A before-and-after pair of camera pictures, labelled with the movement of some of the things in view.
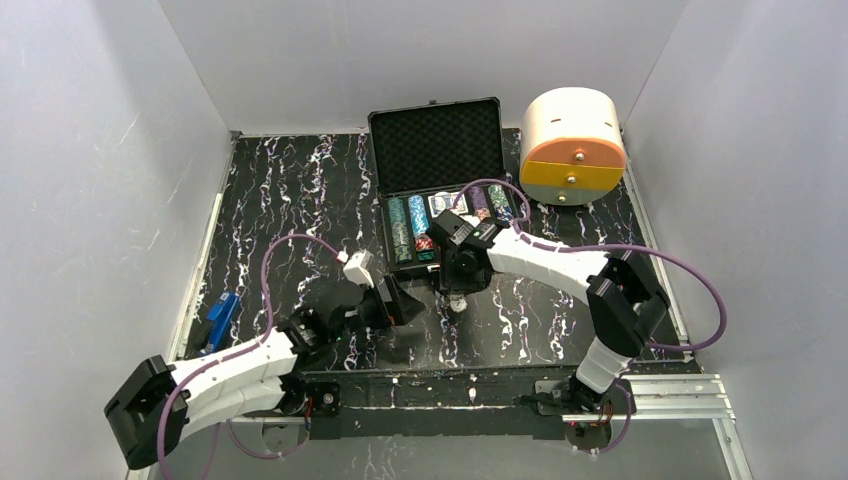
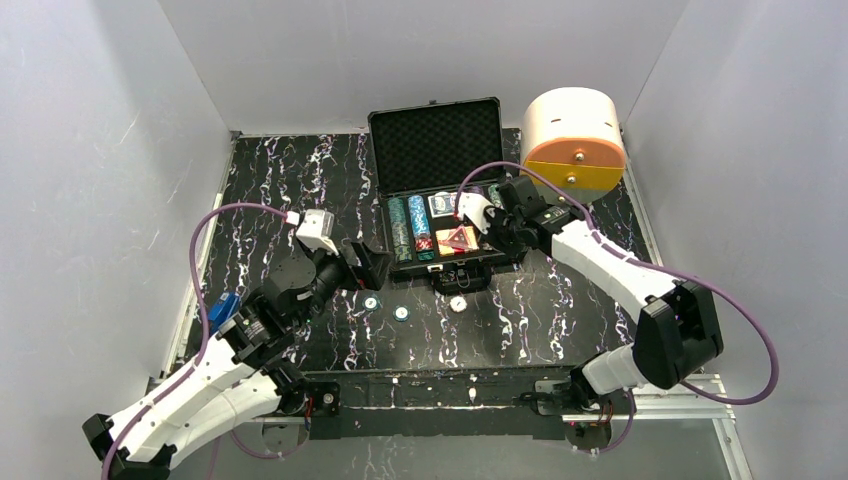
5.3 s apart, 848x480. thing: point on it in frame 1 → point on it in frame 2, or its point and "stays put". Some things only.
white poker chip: (458, 303) stays put
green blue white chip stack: (500, 201) stays put
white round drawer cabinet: (572, 149) stays put
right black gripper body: (457, 287) → (500, 229)
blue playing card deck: (443, 201) stays put
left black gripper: (390, 302) → (357, 263)
